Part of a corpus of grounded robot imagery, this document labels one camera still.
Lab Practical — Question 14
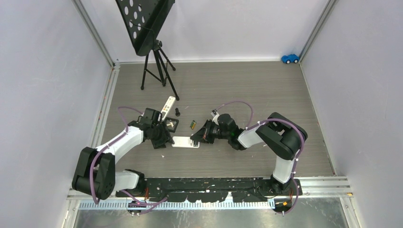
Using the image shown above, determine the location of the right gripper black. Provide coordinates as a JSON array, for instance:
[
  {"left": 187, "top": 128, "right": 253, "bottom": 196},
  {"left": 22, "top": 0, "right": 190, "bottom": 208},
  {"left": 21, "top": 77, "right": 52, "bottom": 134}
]
[{"left": 191, "top": 119, "right": 230, "bottom": 144}]

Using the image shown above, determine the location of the green yellow battery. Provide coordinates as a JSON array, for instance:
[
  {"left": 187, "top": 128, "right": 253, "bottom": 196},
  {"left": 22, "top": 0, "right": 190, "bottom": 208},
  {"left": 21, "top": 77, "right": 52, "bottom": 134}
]
[{"left": 190, "top": 120, "right": 196, "bottom": 130}]

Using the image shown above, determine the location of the white remote with dark buttons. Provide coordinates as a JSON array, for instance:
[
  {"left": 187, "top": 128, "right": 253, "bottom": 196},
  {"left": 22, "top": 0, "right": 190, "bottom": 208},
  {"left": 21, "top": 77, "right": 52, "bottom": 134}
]
[{"left": 172, "top": 136, "right": 200, "bottom": 149}]

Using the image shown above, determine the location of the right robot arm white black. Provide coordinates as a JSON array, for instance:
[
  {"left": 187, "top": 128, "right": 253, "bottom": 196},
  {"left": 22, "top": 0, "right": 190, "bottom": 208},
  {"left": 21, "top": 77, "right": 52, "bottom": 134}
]
[{"left": 190, "top": 112, "right": 308, "bottom": 195}]

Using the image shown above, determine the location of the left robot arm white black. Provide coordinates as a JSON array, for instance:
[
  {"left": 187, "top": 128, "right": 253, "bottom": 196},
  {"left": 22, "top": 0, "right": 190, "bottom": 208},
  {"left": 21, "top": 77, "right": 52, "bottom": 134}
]
[{"left": 71, "top": 108, "right": 174, "bottom": 203}]

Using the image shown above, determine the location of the long white remote control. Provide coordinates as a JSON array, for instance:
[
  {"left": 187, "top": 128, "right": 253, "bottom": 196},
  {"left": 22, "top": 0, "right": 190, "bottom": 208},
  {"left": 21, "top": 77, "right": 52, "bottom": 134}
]
[{"left": 161, "top": 96, "right": 176, "bottom": 119}]

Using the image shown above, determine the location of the black framed display box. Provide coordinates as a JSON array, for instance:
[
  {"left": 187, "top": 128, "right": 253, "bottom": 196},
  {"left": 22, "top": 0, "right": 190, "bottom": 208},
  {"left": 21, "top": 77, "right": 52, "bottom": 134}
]
[{"left": 164, "top": 117, "right": 179, "bottom": 133}]

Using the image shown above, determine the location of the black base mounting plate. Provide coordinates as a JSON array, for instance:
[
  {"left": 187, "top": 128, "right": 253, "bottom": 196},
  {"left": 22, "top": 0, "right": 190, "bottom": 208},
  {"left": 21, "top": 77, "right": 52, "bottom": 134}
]
[{"left": 116, "top": 177, "right": 302, "bottom": 203}]

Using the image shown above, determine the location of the black music stand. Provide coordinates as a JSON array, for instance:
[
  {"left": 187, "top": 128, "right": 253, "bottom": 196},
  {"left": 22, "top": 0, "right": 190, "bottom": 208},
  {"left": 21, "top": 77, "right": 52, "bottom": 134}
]
[{"left": 116, "top": 0, "right": 180, "bottom": 101}]

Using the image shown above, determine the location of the blue toy car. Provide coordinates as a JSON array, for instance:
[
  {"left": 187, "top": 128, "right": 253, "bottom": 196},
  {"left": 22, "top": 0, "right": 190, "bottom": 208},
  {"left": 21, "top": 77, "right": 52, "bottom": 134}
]
[{"left": 281, "top": 54, "right": 299, "bottom": 64}]

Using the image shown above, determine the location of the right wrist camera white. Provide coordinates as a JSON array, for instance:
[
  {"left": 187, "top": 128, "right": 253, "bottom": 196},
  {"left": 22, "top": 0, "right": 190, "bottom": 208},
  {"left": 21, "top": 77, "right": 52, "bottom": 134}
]
[{"left": 211, "top": 109, "right": 220, "bottom": 125}]

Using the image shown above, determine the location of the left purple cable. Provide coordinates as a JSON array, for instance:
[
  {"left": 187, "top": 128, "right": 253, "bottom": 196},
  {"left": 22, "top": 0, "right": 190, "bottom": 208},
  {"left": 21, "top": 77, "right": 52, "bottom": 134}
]
[{"left": 89, "top": 106, "right": 145, "bottom": 205}]

